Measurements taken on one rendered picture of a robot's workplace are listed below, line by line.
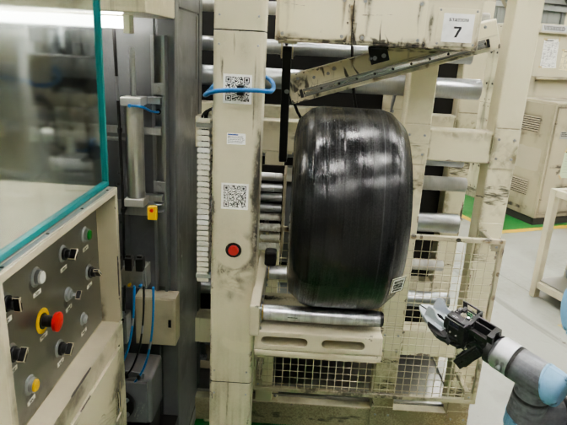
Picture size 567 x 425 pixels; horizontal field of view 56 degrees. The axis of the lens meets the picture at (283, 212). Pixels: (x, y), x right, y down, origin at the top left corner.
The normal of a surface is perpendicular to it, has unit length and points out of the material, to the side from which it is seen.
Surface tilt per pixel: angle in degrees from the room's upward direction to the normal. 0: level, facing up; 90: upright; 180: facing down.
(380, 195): 66
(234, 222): 90
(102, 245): 90
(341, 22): 90
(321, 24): 90
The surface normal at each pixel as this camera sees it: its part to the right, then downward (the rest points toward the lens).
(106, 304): -0.04, 0.29
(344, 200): -0.01, -0.06
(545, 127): -0.94, 0.05
